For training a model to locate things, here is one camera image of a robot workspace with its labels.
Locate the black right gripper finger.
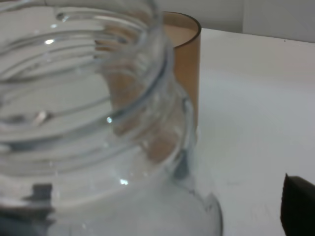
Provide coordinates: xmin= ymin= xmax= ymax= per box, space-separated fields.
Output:
xmin=280 ymin=175 xmax=315 ymax=236

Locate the clear plastic water bottle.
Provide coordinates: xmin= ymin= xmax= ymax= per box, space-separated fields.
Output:
xmin=0 ymin=0 xmax=223 ymax=236

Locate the orange translucent plastic cup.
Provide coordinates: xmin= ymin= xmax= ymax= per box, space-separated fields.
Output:
xmin=95 ymin=12 xmax=201 ymax=163

